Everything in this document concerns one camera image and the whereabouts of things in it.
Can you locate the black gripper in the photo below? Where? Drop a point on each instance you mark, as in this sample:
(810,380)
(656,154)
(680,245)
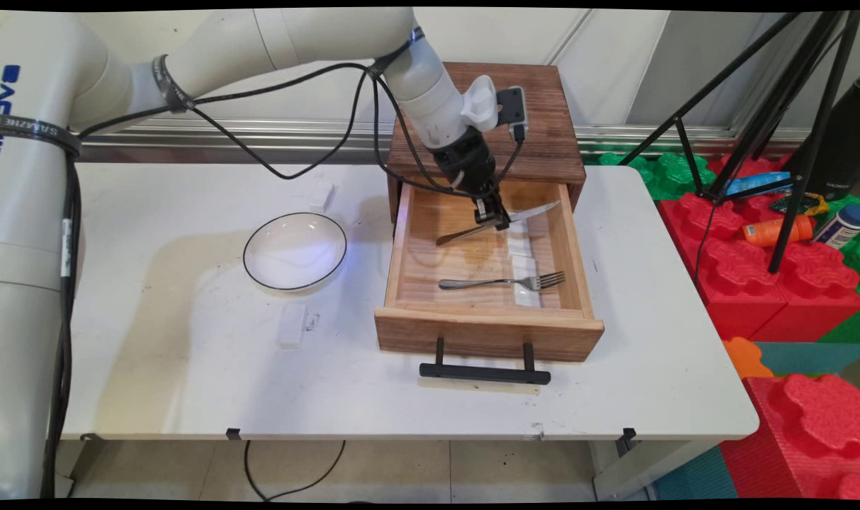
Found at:
(469,166)

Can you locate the silver table knife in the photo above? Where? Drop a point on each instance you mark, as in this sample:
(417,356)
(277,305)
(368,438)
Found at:
(458,234)

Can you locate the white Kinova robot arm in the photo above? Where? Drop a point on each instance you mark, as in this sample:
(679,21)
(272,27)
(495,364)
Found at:
(33,212)

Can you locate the silver fork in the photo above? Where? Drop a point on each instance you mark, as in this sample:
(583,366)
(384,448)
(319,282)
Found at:
(487,282)

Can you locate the light wooden drawer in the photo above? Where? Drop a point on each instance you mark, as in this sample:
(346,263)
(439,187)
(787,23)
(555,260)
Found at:
(465,297)

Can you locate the dark wooden drawer cabinet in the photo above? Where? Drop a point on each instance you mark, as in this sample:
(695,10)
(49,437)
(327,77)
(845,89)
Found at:
(543,134)

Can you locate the green foam block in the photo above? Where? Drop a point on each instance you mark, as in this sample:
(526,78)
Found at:
(667,173)

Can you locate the white plate with black rim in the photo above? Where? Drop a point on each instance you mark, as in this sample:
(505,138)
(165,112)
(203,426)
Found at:
(295,251)

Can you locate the large red foam block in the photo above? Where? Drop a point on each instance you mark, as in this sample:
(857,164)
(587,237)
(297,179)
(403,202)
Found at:
(805,439)
(819,297)
(727,283)

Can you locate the blue plastic packet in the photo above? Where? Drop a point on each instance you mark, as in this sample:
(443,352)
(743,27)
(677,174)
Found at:
(756,183)

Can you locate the orange plastic bottle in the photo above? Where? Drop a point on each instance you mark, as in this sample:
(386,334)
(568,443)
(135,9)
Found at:
(766,232)

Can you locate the white table leg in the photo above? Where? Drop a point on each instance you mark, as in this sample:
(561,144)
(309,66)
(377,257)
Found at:
(628,471)

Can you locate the orange foam block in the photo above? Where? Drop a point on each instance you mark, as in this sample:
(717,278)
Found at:
(745,358)

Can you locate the black tripod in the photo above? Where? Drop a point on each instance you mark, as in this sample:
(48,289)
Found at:
(802,149)

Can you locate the green yellow snack packet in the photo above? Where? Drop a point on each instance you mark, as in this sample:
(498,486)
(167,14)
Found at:
(812,205)

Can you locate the white bottle with blue cap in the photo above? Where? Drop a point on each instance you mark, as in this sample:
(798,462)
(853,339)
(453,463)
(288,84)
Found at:
(839,228)

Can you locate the black insulated flask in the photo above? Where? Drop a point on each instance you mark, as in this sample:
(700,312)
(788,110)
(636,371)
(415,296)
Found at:
(844,142)

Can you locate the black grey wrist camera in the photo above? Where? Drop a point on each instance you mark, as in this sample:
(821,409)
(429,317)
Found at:
(513,106)

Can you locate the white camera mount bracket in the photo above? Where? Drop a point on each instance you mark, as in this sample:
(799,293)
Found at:
(481,103)

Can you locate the aluminium wall rail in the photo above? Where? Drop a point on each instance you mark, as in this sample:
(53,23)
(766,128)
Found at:
(189,138)

